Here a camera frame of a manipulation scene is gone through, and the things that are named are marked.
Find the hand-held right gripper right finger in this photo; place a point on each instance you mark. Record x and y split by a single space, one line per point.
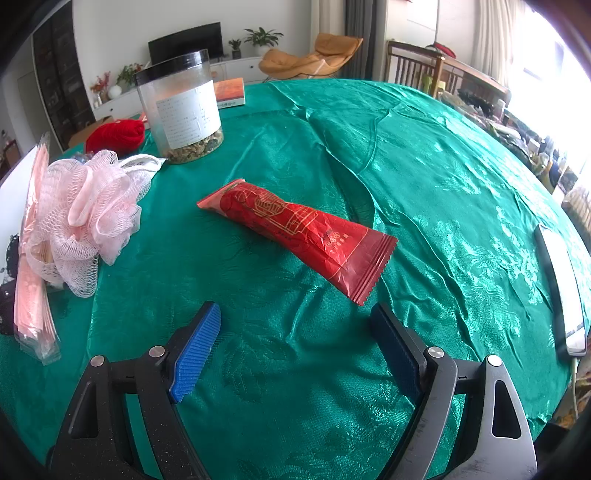
397 350

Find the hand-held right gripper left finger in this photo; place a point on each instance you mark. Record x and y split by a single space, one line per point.
198 350

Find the red foil packet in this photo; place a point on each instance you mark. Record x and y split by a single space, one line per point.
286 221

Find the clear packet of pink sticks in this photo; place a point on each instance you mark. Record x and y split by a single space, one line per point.
32 300

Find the white tablet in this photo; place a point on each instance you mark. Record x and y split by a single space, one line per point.
561 277

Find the pink mesh bath loofah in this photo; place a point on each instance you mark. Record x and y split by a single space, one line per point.
87 203

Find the dark object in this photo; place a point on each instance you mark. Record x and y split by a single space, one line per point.
7 300

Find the green satin tablecloth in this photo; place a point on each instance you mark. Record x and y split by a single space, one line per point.
332 147

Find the red knitted item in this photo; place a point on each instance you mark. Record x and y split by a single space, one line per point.
115 136

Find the clear plastic jar black lid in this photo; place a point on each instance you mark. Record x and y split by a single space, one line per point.
180 110

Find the white box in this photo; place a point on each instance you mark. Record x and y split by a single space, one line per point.
18 184

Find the pile of assorted clutter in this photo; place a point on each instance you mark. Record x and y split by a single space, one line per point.
521 134

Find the orange book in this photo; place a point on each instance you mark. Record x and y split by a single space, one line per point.
229 90

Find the red flower bouquet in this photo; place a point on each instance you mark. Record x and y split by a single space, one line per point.
99 85

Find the green leafy houseplant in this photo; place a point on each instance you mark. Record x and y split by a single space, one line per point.
128 74

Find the wooden slatted chair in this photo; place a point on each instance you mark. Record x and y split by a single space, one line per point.
457 69

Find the orange lounge chair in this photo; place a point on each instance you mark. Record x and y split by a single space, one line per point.
295 62

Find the dark bookshelf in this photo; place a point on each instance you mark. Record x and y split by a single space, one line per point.
62 78

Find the red cushion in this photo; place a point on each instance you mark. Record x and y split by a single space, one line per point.
444 49

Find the small potted plant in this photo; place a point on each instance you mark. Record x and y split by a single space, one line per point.
235 46

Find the black television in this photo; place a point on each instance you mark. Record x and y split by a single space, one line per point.
184 41

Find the large potted plant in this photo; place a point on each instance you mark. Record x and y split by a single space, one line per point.
263 37

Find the grey curtain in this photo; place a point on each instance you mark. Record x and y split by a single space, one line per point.
362 23

